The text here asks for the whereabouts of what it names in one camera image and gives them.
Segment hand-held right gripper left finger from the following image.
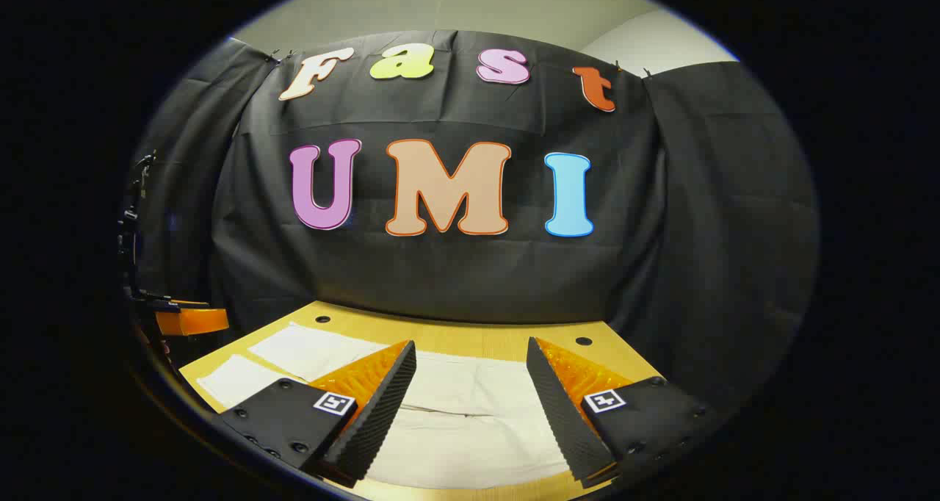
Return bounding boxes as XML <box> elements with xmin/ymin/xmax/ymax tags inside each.
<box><xmin>220</xmin><ymin>339</ymin><xmax>418</xmax><ymax>488</ymax></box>

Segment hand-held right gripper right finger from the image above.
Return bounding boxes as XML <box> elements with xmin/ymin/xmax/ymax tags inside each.
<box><xmin>526</xmin><ymin>336</ymin><xmax>717</xmax><ymax>489</ymax></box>

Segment white jeans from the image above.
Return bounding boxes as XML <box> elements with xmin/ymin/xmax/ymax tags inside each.
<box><xmin>197</xmin><ymin>321</ymin><xmax>590</xmax><ymax>491</ymax></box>

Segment black backdrop cloth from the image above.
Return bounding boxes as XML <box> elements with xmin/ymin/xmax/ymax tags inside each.
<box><xmin>129</xmin><ymin>29</ymin><xmax>820</xmax><ymax>414</ymax></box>

